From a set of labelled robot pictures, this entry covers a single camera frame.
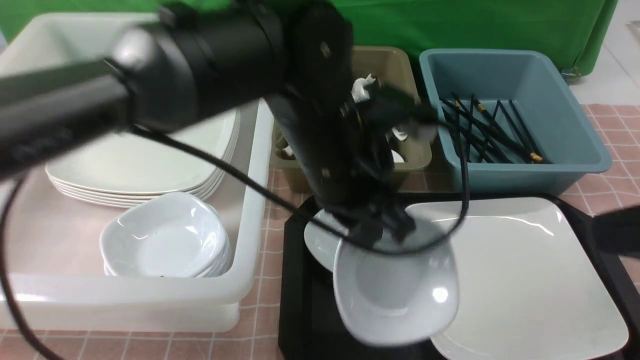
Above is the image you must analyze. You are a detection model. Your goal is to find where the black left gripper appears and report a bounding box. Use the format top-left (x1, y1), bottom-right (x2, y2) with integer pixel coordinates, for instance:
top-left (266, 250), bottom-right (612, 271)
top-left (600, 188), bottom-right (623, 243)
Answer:
top-left (265, 75), bottom-right (438, 248)

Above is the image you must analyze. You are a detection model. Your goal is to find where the small white bowl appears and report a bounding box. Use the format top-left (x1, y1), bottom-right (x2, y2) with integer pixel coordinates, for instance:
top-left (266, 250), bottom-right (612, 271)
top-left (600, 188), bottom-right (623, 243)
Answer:
top-left (333, 239), bottom-right (460, 347)
top-left (303, 209), bottom-right (349, 273)

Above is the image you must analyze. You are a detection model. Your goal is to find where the large white square plate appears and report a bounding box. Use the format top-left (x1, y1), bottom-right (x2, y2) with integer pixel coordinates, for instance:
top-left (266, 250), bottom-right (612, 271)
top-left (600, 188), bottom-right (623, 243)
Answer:
top-left (431, 197), bottom-right (629, 360)

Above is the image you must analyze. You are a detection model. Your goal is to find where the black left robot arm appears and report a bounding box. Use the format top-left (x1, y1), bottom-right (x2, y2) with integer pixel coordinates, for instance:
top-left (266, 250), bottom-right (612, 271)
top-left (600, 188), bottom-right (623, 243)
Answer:
top-left (1, 0), bottom-right (446, 255)

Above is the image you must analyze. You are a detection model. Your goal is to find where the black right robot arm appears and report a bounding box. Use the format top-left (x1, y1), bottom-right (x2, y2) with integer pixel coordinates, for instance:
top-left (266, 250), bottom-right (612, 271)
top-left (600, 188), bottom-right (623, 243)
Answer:
top-left (591, 205), bottom-right (640, 259)

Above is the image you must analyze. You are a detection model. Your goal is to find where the pile of white spoons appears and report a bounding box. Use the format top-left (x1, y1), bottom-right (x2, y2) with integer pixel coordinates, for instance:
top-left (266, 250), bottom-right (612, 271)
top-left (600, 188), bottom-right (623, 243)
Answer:
top-left (276, 74), bottom-right (409, 160)

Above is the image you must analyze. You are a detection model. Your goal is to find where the olive green plastic bin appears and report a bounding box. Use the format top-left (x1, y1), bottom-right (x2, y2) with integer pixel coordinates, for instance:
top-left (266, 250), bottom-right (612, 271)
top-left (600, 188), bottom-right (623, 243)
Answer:
top-left (269, 46), bottom-right (432, 194)

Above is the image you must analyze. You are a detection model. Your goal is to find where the pile of black chopsticks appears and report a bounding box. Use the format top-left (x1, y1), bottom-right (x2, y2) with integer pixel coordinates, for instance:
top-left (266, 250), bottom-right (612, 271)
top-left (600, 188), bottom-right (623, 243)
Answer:
top-left (439, 93), bottom-right (549, 164)

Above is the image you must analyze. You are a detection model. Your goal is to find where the blue plastic bin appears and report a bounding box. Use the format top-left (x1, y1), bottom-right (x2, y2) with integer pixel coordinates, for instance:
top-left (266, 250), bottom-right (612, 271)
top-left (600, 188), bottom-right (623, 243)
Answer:
top-left (419, 48), bottom-right (613, 196)

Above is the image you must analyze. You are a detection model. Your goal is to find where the black serving tray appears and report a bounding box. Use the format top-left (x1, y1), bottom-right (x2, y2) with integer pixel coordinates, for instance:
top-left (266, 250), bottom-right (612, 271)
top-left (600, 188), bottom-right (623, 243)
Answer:
top-left (278, 194), bottom-right (639, 360)

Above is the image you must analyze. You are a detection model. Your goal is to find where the stack of white bowls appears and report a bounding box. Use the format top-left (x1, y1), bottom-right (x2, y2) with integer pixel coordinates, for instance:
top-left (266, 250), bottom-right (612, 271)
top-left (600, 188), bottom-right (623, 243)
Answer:
top-left (99, 193), bottom-right (232, 278)

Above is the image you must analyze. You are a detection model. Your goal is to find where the stack of white plates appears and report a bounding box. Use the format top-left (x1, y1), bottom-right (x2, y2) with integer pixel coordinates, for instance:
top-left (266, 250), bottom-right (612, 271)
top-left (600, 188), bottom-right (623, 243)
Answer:
top-left (45, 133), bottom-right (224, 208)

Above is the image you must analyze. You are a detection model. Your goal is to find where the green backdrop cloth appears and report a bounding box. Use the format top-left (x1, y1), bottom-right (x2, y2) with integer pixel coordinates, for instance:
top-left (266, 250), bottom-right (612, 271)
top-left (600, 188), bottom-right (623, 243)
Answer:
top-left (0, 0), bottom-right (619, 78)

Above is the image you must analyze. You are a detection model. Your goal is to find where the pink checkered tablecloth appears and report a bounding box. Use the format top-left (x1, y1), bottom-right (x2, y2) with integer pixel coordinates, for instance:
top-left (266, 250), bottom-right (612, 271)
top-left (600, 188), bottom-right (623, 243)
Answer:
top-left (0, 104), bottom-right (640, 360)

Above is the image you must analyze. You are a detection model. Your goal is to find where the large white plastic bin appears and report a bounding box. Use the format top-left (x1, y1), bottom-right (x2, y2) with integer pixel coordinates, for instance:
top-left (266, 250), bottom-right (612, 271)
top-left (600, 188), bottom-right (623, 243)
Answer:
top-left (1, 13), bottom-right (274, 333)

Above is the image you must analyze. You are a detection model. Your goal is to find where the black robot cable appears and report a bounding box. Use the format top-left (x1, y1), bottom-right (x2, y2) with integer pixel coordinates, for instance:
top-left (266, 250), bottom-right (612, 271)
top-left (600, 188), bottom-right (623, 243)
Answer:
top-left (0, 125), bottom-right (471, 360)

